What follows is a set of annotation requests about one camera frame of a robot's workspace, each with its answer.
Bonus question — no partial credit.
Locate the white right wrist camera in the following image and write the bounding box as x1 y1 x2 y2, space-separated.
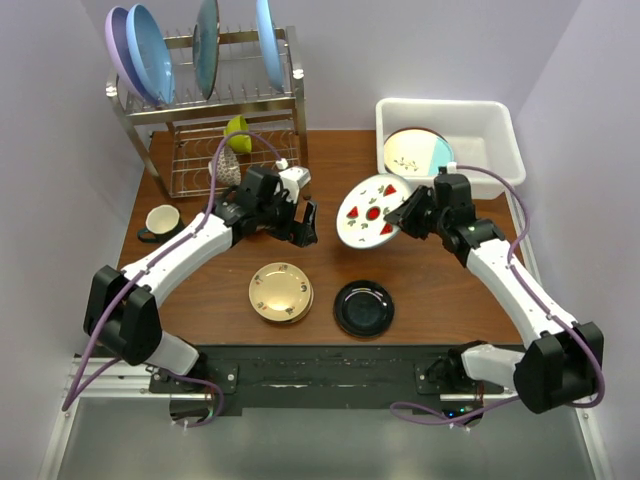
438 161 458 175

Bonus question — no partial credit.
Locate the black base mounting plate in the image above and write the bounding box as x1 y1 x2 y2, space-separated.
148 342 506 418

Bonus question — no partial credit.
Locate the cream and teal plate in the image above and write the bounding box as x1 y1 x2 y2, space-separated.
383 131 454 178

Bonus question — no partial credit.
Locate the white floral bottom plate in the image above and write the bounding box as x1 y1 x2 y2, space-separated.
336 174 411 250

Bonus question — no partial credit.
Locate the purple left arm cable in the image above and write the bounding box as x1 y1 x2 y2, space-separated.
60 130 286 436

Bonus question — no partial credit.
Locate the light blue plate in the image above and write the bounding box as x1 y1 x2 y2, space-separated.
126 3 175 105

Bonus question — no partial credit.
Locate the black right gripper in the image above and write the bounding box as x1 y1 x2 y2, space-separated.
385 185 449 240

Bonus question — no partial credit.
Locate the red rimmed cream plate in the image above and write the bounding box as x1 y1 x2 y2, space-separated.
389 126 447 142

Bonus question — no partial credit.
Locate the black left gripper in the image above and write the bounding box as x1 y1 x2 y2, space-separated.
257 190 317 247

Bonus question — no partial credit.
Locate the cream yellow small plate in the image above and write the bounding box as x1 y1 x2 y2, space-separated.
248 262 314 324

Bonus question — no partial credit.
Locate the dark green mug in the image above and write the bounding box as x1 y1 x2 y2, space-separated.
136 204 185 244

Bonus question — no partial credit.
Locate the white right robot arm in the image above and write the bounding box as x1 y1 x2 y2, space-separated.
385 172 606 414

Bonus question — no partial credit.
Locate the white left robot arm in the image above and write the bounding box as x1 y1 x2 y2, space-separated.
83 167 317 392

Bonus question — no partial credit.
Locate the steel dish rack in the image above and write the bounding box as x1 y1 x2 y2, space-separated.
105 26 309 199

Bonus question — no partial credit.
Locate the dark teal plate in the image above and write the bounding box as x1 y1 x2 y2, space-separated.
192 0 220 100

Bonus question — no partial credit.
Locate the red patterned white bowl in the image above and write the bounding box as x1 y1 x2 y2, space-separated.
208 146 241 186

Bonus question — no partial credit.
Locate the lime green bowl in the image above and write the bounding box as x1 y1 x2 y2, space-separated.
223 115 252 154

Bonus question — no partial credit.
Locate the black small plate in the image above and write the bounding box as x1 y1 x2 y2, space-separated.
333 280 395 339

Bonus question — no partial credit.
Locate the purple plate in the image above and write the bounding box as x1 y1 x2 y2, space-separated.
104 6 154 104

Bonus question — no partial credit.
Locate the pale blue plate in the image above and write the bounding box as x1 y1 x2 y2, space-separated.
256 0 284 93

